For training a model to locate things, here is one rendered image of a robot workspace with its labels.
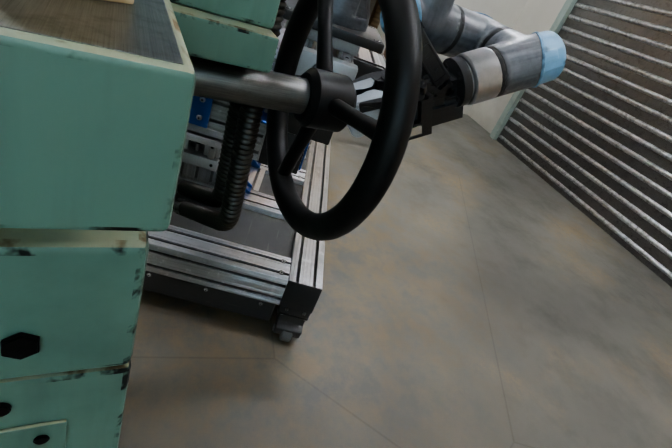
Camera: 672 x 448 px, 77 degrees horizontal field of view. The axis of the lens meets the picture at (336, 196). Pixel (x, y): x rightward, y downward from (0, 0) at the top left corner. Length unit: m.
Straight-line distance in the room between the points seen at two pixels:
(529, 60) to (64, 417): 0.63
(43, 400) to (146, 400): 0.82
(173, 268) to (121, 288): 0.90
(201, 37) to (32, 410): 0.26
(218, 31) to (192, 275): 0.86
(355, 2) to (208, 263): 0.68
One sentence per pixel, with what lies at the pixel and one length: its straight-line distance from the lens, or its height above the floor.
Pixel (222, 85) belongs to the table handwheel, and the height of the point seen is 0.81.
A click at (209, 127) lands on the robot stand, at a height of 0.51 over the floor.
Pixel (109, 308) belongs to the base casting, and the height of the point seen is 0.76.
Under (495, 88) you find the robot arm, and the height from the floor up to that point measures 0.86.
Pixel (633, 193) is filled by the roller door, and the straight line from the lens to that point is 3.29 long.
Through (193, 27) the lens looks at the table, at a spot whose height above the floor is 0.86.
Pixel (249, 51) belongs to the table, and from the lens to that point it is 0.36.
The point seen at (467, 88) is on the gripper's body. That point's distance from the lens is 0.62.
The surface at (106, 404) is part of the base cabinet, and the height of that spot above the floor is 0.68.
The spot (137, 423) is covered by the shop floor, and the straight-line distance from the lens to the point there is 1.08.
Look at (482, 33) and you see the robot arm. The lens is 0.73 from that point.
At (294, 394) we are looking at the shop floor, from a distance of 1.17.
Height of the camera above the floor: 0.94
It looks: 28 degrees down
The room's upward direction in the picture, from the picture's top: 22 degrees clockwise
